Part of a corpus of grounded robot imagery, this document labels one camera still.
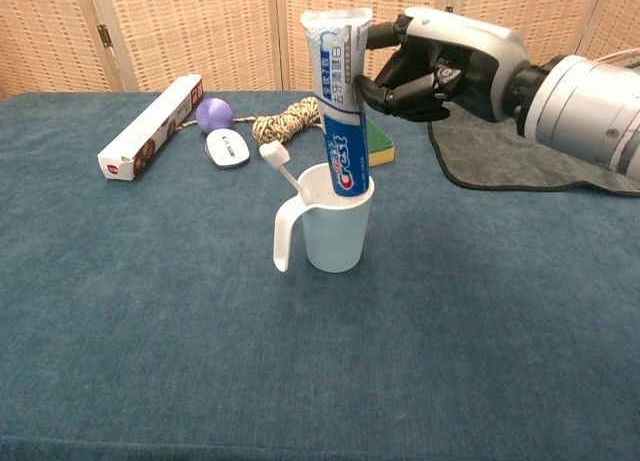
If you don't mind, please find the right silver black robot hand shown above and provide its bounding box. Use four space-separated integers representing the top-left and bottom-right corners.
353 6 531 123

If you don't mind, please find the white computer mouse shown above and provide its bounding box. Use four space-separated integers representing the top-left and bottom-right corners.
204 128 251 170

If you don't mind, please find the grey towel with black trim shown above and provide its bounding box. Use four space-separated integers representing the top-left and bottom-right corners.
427 100 640 198

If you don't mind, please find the blue tablecloth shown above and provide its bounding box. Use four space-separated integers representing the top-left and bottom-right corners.
0 89 640 461

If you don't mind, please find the long white cardboard box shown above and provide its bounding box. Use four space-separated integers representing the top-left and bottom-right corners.
97 73 205 182

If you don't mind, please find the bamboo folding screen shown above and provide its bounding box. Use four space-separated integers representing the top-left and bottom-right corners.
0 0 640 101

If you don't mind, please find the white cup with handle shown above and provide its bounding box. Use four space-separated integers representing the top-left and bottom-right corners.
272 163 376 274

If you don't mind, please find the green yellow sponge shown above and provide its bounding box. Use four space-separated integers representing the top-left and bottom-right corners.
367 118 396 168

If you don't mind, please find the purple ball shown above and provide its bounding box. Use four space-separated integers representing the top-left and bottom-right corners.
195 97 235 135

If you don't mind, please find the blue white toothpaste tube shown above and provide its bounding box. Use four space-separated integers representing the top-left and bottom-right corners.
299 8 375 198

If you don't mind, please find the white toothbrush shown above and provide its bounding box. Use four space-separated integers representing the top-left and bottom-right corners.
258 141 312 205

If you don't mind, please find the beige braided rope bundle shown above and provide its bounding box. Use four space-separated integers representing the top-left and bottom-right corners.
175 95 325 148

